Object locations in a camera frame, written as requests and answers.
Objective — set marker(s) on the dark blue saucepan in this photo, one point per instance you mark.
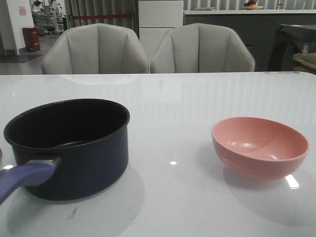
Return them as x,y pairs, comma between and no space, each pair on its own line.
67,150

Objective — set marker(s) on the pink bowl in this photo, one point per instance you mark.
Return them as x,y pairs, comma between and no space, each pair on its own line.
259,148

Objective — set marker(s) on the right grey upholstered chair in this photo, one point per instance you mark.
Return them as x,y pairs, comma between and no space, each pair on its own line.
201,48

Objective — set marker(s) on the grey upholstered chair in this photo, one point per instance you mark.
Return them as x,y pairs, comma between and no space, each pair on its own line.
201,48
96,49

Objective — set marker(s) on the left grey upholstered chair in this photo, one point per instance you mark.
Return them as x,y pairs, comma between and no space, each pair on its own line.
96,49

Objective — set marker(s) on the white refrigerator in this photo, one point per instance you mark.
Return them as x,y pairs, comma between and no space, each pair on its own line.
156,17

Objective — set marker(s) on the red belt stanchion barrier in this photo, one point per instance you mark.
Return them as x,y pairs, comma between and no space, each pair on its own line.
130,16

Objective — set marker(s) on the grey kitchen counter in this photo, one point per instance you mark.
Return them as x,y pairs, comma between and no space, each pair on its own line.
256,28

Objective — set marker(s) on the grey curtain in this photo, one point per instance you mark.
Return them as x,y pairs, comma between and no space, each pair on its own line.
102,7

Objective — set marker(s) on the fruit plate on counter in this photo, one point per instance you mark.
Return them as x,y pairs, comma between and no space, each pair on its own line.
251,5

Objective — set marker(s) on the red bin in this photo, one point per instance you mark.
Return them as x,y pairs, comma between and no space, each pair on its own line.
31,39

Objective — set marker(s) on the dark appliance at right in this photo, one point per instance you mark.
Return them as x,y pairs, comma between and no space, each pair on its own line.
290,40

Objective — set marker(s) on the beige cushion at right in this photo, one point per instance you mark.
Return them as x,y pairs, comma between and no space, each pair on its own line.
305,63

